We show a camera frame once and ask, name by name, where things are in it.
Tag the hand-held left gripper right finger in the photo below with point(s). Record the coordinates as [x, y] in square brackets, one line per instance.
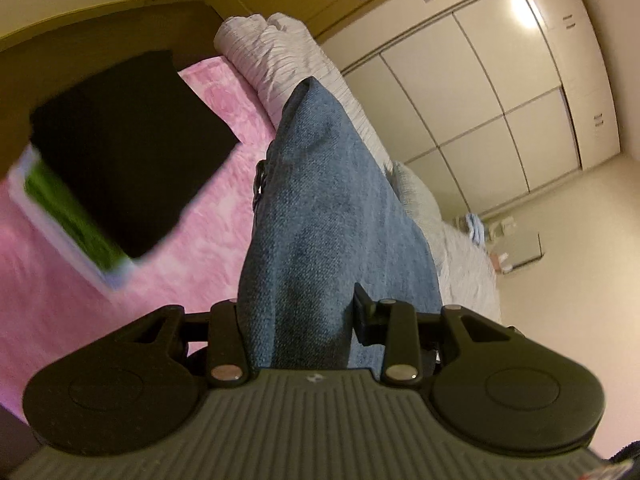
[362, 317]

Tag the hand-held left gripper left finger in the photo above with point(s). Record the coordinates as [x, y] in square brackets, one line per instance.
[225, 332]

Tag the blue denim jeans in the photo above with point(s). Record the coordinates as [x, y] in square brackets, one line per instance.
[325, 210]

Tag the black garment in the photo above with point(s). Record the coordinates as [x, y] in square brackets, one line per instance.
[130, 150]

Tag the pink floral bedsheet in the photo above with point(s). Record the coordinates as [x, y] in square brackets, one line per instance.
[175, 285]

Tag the grey fluffy blanket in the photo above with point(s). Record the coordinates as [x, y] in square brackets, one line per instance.
[450, 250]

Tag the blue and white cloth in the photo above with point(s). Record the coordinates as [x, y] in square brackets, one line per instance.
[473, 227]

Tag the white flat board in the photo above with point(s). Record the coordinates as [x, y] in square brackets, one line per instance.
[522, 252]

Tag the cream wardrobe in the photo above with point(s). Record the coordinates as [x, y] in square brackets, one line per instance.
[475, 85]

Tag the striped white quilt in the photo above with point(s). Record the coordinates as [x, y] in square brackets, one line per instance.
[280, 50]

